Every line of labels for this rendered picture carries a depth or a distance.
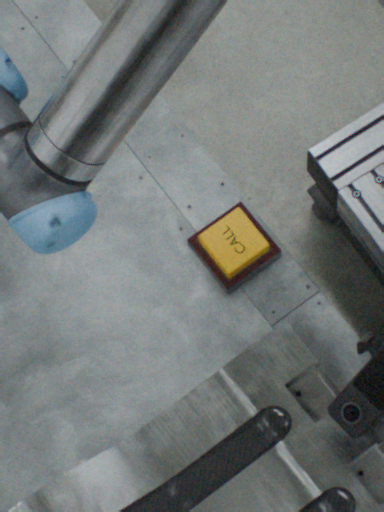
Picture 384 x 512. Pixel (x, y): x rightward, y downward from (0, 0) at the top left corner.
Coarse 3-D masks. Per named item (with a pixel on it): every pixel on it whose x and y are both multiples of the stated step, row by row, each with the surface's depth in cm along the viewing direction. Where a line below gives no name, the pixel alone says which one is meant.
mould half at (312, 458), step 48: (288, 336) 146; (240, 384) 144; (144, 432) 144; (192, 432) 143; (336, 432) 142; (96, 480) 140; (144, 480) 141; (240, 480) 141; (288, 480) 141; (336, 480) 140
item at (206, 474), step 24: (240, 432) 143; (264, 432) 143; (288, 432) 142; (216, 456) 143; (240, 456) 143; (168, 480) 142; (192, 480) 142; (216, 480) 142; (144, 504) 140; (168, 504) 141; (192, 504) 141; (312, 504) 140; (336, 504) 140
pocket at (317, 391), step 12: (300, 372) 144; (312, 372) 147; (324, 372) 146; (288, 384) 145; (300, 384) 147; (312, 384) 146; (324, 384) 146; (300, 396) 146; (312, 396) 146; (324, 396) 146; (336, 396) 145; (312, 408) 146; (324, 408) 145; (312, 420) 145
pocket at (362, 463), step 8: (376, 448) 143; (360, 456) 142; (368, 456) 143; (376, 456) 143; (352, 464) 143; (360, 464) 143; (368, 464) 143; (376, 464) 143; (360, 472) 144; (368, 472) 143; (376, 472) 143; (360, 480) 143; (368, 480) 143; (376, 480) 143; (368, 488) 142; (376, 488) 142; (376, 496) 142
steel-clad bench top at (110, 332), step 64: (0, 0) 172; (64, 0) 172; (64, 64) 169; (128, 192) 162; (192, 192) 162; (0, 256) 161; (64, 256) 160; (128, 256) 160; (192, 256) 159; (0, 320) 158; (64, 320) 157; (128, 320) 157; (192, 320) 156; (256, 320) 156; (320, 320) 155; (0, 384) 155; (64, 384) 155; (128, 384) 154; (192, 384) 154; (0, 448) 153; (64, 448) 152
